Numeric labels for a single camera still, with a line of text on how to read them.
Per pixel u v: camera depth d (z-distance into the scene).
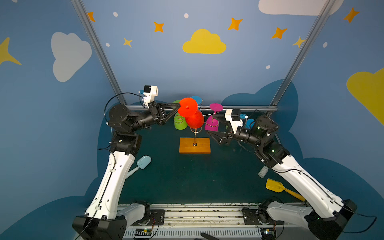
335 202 0.39
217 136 0.52
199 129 0.67
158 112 0.50
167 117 0.50
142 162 0.93
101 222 0.36
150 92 0.52
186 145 1.01
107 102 0.41
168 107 0.52
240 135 0.52
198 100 0.82
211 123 0.71
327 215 0.39
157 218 0.75
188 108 0.52
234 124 0.49
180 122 0.82
